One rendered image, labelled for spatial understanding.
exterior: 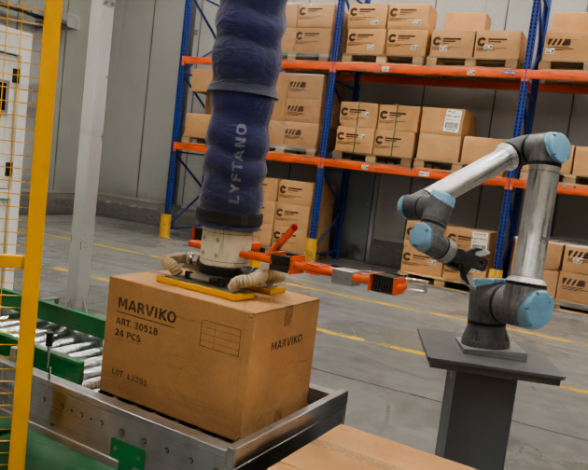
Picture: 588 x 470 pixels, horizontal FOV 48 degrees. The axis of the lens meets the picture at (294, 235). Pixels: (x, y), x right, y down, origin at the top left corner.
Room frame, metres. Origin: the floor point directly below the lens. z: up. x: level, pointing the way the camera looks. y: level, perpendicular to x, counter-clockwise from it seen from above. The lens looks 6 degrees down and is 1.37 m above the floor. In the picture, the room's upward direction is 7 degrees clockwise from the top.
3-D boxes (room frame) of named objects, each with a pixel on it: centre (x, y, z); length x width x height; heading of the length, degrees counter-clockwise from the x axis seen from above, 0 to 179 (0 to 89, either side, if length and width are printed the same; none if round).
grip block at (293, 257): (2.08, 0.01, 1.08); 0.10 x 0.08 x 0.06; 149
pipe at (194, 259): (2.21, 0.22, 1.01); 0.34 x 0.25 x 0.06; 59
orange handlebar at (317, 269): (2.21, -0.01, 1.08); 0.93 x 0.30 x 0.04; 59
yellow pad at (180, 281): (2.13, 0.27, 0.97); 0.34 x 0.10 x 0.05; 59
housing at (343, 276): (1.97, -0.17, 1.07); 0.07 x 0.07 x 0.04; 59
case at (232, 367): (2.20, 0.24, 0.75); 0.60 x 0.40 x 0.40; 60
